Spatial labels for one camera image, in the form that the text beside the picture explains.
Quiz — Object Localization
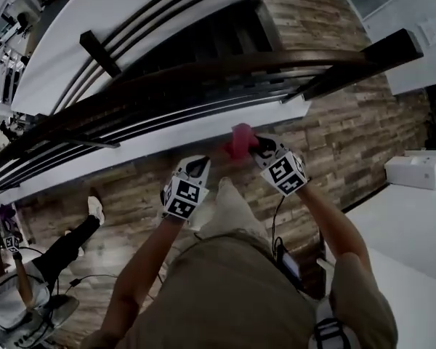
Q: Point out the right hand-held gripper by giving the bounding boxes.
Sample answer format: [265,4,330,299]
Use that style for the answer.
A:
[252,135,310,198]

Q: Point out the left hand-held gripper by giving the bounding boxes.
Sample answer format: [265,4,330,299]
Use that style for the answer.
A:
[162,154,211,221]

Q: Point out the red cloth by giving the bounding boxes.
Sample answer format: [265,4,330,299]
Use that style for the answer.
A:
[221,122,259,161]

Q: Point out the dark wooden railing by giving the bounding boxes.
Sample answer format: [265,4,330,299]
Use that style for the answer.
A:
[0,28,424,196]

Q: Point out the person's right forearm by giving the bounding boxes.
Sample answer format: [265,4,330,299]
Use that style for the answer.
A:
[296,183,370,265]

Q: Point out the person's left forearm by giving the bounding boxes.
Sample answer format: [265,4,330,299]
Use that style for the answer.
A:
[101,216,190,341]

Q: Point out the purple cloth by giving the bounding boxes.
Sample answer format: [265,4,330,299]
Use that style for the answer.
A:
[0,204,18,232]

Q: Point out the person's beige trousers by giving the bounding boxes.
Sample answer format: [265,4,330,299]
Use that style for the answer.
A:
[188,180,270,243]

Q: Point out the black hip-mounted device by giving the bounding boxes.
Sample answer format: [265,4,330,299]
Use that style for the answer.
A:
[275,244,303,291]

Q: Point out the dark wooden staircase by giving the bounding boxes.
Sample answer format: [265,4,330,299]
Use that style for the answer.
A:
[108,0,284,87]

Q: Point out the person's olive shirt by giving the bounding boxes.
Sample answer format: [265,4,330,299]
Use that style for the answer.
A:
[79,230,399,349]

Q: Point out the white cardboard box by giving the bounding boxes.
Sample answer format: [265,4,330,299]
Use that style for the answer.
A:
[384,154,436,190]

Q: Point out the dark wooden stair banister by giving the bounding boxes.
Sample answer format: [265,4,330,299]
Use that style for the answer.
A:
[50,0,277,116]

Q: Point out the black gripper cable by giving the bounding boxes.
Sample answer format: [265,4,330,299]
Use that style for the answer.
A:
[271,194,288,254]

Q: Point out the black tether cable with adapter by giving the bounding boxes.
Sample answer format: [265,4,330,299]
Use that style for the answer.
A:
[56,273,121,298]

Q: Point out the white black shoulder strap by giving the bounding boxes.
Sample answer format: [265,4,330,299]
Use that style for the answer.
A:
[312,300,354,349]

